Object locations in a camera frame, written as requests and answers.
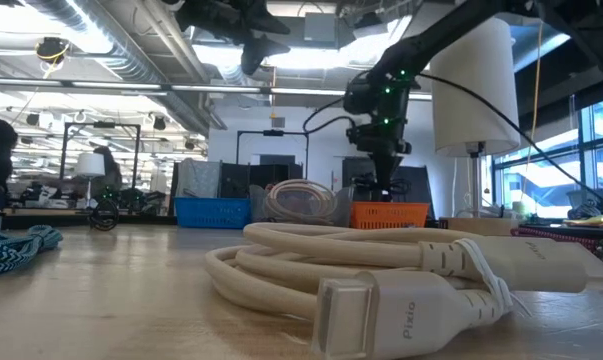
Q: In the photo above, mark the orange plastic basket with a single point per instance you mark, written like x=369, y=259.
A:
x=388, y=215

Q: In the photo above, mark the blue plastic basket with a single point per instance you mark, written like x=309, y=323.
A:
x=211, y=212

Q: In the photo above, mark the clear plastic bin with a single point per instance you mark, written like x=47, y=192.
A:
x=343, y=210

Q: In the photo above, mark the red woven mat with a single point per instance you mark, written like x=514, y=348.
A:
x=551, y=237

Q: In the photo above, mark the black metal frame rig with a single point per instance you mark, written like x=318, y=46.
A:
x=63, y=150
x=238, y=147

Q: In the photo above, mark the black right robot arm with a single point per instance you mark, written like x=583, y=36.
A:
x=451, y=30

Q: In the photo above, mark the light wooden box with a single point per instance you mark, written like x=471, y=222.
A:
x=476, y=225

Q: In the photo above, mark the white shade table lamp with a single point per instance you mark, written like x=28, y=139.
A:
x=473, y=85

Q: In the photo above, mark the small white shade lamp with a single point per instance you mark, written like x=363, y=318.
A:
x=90, y=164

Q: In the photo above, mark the grey divider panel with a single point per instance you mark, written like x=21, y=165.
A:
x=198, y=177

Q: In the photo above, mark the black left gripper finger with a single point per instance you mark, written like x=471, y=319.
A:
x=270, y=20
x=258, y=52

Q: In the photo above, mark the silver ventilation duct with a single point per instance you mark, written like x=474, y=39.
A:
x=146, y=65

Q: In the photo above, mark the grey ceiling box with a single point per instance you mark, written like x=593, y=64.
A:
x=319, y=27

